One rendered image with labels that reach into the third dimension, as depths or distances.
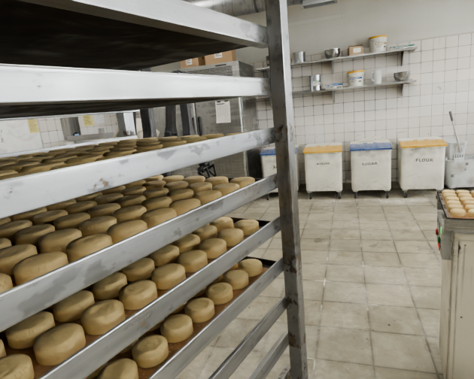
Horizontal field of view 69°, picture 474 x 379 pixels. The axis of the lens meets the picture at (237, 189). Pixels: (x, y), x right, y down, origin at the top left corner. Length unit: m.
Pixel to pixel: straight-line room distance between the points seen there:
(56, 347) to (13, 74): 0.27
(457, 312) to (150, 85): 1.54
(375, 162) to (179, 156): 4.72
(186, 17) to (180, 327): 0.44
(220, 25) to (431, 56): 5.34
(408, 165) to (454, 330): 3.61
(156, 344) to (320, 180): 4.74
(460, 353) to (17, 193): 1.73
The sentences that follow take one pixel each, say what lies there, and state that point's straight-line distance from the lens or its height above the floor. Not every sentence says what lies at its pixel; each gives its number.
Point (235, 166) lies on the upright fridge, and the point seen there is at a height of 0.59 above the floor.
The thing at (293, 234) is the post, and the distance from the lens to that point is 0.72.
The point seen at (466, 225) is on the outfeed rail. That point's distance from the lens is 1.60.
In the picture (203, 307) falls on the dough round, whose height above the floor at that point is 1.06.
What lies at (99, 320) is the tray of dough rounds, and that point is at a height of 1.15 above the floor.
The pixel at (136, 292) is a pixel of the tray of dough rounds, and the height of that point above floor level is 1.15.
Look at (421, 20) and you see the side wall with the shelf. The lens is 5.86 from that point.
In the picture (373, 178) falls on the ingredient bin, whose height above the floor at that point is 0.29.
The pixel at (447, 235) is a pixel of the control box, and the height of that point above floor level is 0.81.
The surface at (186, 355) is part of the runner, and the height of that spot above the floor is 1.05.
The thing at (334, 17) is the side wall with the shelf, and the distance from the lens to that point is 5.81.
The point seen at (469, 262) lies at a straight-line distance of 1.64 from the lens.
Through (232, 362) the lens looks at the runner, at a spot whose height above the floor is 0.97.
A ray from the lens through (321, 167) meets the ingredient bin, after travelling 5.12.
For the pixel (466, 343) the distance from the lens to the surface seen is 1.82.
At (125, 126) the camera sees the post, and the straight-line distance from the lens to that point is 0.95.
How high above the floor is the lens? 1.37
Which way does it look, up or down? 13 degrees down
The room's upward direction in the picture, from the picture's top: 5 degrees counter-clockwise
